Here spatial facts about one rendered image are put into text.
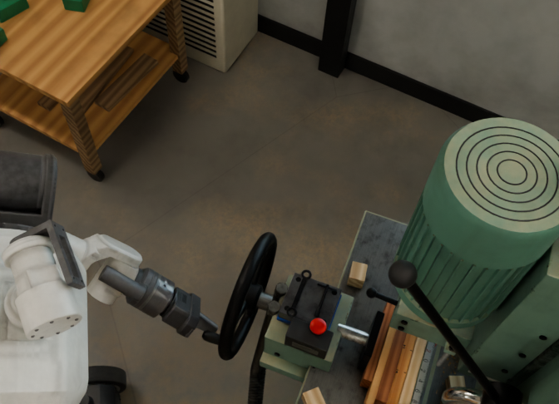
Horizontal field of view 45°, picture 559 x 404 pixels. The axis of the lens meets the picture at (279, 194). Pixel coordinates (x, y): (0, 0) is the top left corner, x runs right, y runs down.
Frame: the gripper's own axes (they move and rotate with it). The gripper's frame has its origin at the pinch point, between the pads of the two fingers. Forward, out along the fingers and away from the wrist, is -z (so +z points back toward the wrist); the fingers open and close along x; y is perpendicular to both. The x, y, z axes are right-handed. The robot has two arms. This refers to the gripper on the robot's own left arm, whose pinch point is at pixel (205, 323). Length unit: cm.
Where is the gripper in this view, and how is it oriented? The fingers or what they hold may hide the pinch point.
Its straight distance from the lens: 153.8
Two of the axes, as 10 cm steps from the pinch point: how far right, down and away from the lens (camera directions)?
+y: 6.1, -7.5, -2.6
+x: 0.9, 3.9, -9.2
